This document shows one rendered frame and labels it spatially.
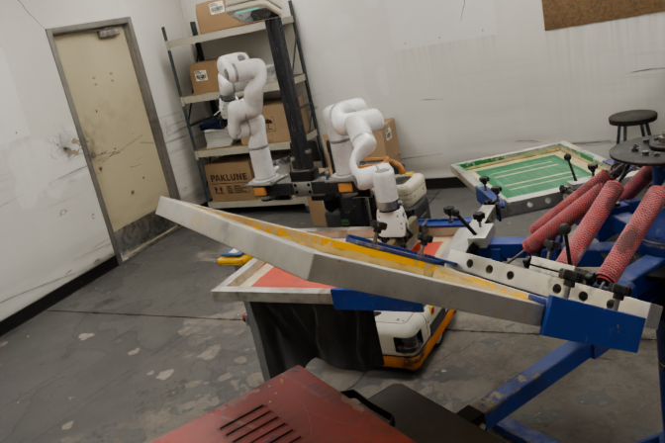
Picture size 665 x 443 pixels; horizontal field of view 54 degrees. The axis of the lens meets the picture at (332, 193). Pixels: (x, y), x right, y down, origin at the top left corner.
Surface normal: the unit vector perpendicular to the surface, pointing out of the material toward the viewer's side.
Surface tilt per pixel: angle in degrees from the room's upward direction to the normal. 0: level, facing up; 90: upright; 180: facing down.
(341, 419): 0
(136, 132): 90
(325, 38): 90
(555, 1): 90
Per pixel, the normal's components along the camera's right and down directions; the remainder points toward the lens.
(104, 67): 0.88, -0.05
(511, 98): -0.43, 0.33
